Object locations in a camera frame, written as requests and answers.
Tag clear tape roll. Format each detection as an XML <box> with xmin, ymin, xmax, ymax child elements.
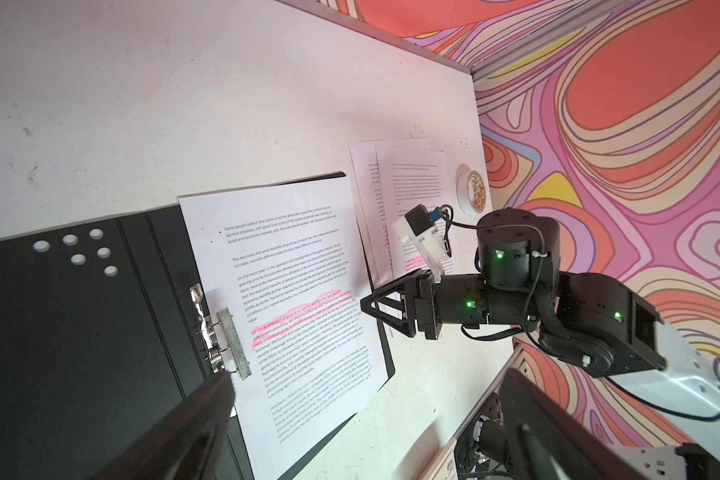
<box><xmin>455</xmin><ymin>163</ymin><xmax>490</xmax><ymax>216</ymax></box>

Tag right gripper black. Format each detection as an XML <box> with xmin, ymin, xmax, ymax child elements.
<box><xmin>360</xmin><ymin>271</ymin><xmax>489</xmax><ymax>339</ymax></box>

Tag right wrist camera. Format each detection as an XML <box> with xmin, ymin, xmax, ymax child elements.
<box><xmin>392</xmin><ymin>204</ymin><xmax>451</xmax><ymax>283</ymax></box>

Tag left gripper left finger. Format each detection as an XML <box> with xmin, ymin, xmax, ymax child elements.
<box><xmin>93</xmin><ymin>372</ymin><xmax>235</xmax><ymax>479</ymax></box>

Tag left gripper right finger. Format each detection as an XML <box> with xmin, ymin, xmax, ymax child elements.
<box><xmin>499</xmin><ymin>370</ymin><xmax>642</xmax><ymax>479</ymax></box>

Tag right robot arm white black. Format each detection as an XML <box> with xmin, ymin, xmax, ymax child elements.
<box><xmin>360</xmin><ymin>205</ymin><xmax>720</xmax><ymax>462</ymax></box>

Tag printed paper sheet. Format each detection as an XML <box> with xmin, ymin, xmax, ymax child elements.
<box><xmin>349</xmin><ymin>138</ymin><xmax>430</xmax><ymax>286</ymax></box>
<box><xmin>376</xmin><ymin>145</ymin><xmax>451</xmax><ymax>278</ymax></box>
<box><xmin>180</xmin><ymin>176</ymin><xmax>388</xmax><ymax>479</ymax></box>

